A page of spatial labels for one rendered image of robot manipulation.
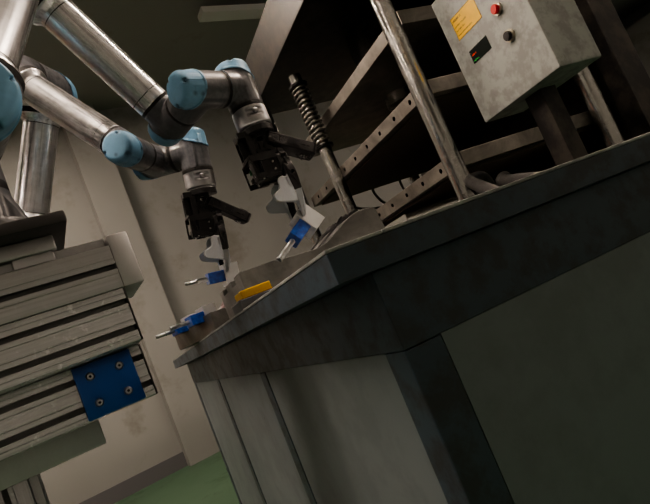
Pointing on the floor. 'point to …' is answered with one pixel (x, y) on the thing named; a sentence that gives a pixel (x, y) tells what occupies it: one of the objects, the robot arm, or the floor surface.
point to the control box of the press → (521, 60)
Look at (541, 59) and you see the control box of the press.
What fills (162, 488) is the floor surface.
